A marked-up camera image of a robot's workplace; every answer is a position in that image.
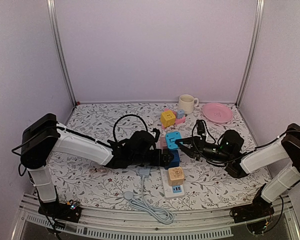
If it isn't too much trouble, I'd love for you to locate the left aluminium frame post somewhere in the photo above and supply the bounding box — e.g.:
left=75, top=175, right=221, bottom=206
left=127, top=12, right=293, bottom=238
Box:
left=46, top=0, right=77, bottom=107

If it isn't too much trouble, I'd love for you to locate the cyan cube adapter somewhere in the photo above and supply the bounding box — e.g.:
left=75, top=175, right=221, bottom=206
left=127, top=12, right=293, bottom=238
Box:
left=165, top=131, right=182, bottom=150

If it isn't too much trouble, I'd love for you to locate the pink flat power strip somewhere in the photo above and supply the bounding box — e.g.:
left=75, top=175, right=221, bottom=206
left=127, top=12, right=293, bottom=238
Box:
left=161, top=108, right=186, bottom=129

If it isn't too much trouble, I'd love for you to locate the dark blue cube socket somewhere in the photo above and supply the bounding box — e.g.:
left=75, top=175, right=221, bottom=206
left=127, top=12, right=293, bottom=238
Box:
left=167, top=149, right=180, bottom=169

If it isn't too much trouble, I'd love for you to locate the right aluminium frame post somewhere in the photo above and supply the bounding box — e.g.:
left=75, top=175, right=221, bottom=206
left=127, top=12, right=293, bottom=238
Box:
left=235, top=0, right=265, bottom=109

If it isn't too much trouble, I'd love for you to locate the pink cube socket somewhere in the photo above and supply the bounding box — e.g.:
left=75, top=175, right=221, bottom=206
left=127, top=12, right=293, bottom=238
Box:
left=159, top=136, right=168, bottom=150

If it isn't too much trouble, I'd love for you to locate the yellow cube socket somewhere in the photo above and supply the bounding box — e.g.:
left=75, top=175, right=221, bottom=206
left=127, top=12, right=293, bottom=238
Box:
left=160, top=110, right=176, bottom=128

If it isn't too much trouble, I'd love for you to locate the light blue power strip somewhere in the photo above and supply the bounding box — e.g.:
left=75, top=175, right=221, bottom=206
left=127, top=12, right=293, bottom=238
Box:
left=123, top=166, right=176, bottom=225

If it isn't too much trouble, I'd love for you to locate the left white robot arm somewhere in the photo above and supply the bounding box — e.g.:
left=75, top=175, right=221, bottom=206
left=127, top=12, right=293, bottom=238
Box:
left=11, top=113, right=174, bottom=217

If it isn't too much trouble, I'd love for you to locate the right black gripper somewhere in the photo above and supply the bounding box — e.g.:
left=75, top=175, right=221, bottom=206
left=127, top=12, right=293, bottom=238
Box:
left=175, top=135, right=232, bottom=164

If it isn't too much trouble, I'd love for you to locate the aluminium frame post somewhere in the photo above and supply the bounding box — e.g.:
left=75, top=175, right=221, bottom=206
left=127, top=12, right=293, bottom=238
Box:
left=46, top=0, right=77, bottom=107
left=235, top=0, right=265, bottom=109

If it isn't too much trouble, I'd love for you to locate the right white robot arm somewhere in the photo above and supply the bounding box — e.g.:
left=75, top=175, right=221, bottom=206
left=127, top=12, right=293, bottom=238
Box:
left=175, top=120, right=300, bottom=218

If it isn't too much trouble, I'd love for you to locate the pink plate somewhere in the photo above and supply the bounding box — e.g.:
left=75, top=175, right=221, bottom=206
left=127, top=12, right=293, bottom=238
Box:
left=202, top=102, right=233, bottom=124

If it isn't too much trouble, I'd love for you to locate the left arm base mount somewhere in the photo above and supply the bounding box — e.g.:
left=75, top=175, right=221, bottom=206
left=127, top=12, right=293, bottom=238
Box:
left=36, top=189, right=82, bottom=223

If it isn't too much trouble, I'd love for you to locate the beige cube socket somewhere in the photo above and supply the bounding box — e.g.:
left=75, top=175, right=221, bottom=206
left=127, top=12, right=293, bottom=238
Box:
left=167, top=166, right=185, bottom=187

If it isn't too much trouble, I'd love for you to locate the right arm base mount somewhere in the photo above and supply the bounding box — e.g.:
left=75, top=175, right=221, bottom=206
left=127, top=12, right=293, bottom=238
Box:
left=229, top=184, right=275, bottom=223

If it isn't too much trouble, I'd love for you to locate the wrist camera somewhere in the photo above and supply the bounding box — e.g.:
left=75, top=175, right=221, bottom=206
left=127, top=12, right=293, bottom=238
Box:
left=151, top=128, right=161, bottom=143
left=196, top=119, right=206, bottom=136

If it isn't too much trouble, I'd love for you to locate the front aluminium rail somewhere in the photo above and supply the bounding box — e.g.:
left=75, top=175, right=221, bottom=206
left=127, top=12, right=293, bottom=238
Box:
left=12, top=194, right=300, bottom=240

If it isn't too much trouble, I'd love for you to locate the small light blue adapter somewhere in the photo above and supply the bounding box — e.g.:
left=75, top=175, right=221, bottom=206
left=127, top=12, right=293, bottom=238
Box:
left=176, top=109, right=185, bottom=119

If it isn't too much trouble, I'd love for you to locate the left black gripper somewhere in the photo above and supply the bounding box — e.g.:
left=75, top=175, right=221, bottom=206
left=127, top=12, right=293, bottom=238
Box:
left=130, top=149, right=175, bottom=168

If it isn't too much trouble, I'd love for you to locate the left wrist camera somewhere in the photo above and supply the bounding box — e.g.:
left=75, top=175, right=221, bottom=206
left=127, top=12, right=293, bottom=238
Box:
left=151, top=128, right=161, bottom=143

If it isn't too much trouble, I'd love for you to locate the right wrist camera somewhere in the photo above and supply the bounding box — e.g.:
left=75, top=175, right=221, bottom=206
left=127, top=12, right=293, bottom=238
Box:
left=196, top=119, right=206, bottom=136

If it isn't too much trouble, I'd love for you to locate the white power strip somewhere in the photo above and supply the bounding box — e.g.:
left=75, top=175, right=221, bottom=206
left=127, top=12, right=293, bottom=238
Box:
left=159, top=167, right=186, bottom=200

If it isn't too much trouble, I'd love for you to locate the cream ceramic mug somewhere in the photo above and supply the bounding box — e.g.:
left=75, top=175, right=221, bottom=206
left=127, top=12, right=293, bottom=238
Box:
left=177, top=94, right=199, bottom=115

